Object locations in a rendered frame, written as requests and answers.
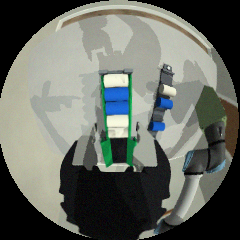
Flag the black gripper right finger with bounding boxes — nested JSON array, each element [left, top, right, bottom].
[[132, 122, 171, 200]]

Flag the blue plastic bar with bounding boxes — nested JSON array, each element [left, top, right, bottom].
[[156, 97, 173, 109], [105, 87, 129, 102], [106, 101, 129, 115], [150, 121, 165, 131]]

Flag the grey metal tab with hex screw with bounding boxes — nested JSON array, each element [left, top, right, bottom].
[[163, 64, 172, 72]]

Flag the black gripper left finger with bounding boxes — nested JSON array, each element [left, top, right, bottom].
[[59, 123, 98, 195]]

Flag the white plastic bar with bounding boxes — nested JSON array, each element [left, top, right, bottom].
[[107, 114, 128, 127], [104, 73, 128, 88], [108, 127, 128, 138], [159, 84, 176, 97]]

